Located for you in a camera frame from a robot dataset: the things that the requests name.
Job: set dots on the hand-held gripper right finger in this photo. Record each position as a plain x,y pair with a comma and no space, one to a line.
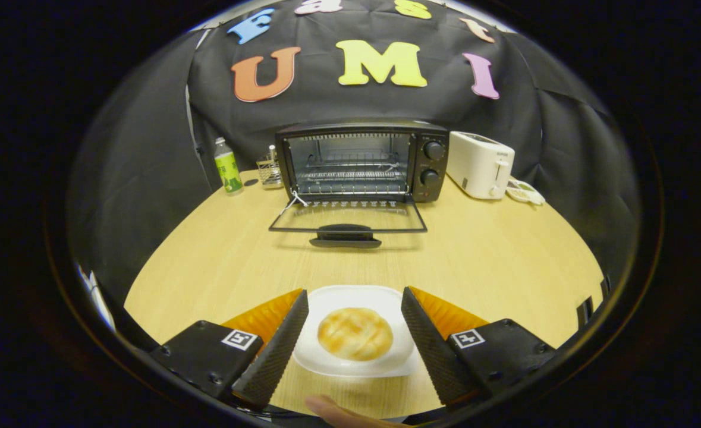
433,353

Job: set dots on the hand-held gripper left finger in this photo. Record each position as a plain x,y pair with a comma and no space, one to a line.
273,356

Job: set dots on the golden bread bun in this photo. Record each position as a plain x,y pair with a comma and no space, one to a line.
355,333

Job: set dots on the black toaster oven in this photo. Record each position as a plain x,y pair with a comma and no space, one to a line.
433,157

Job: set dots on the white pop-up toaster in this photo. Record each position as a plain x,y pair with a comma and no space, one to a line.
475,166

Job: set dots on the white plate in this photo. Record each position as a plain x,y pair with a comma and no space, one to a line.
350,296

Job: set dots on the small white tray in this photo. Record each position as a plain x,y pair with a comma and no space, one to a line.
525,192

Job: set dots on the white blue object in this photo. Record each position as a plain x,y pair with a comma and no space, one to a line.
96,294

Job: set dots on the green label drink bottle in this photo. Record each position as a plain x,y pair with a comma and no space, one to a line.
229,172

